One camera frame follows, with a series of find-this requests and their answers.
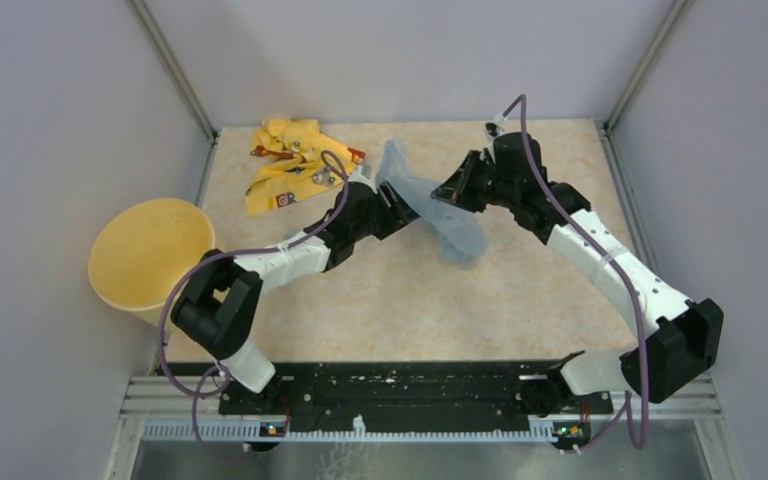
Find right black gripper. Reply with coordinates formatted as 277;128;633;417
431;150;519;213

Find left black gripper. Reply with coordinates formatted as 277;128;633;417
351;180;423;241

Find blue plastic trash bag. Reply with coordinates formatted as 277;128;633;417
376;138;487;265

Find yellow plastic trash bin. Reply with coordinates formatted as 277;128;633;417
87;198;221;327

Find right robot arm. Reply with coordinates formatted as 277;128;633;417
430;132;724;416

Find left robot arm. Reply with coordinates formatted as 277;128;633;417
166;181;420;414

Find yellow printed cloth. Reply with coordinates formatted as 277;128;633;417
245;118;366;216

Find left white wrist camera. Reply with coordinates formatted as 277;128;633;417
348;163;377;193

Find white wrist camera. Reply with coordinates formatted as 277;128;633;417
348;163;377;193
484;113;507;142

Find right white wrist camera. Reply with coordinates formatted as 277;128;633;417
484;113;507;142

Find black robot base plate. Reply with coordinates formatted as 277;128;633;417
156;360;617;452

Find white toothed cable strip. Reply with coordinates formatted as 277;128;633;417
142;416;558;443

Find aluminium frame rail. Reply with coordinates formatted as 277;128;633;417
107;360;743;479

